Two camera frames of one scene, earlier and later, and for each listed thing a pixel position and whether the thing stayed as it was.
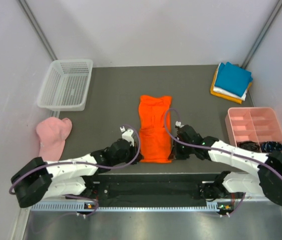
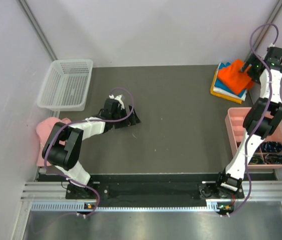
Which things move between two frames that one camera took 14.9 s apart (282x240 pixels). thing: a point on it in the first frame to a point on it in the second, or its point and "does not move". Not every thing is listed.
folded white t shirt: x=216 y=89 does not move
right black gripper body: x=182 y=151 to x=252 y=71
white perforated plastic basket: x=66 y=85 does not move
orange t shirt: x=155 y=128 to x=237 y=81
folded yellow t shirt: x=213 y=92 does not move
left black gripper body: x=128 y=156 to x=120 y=114
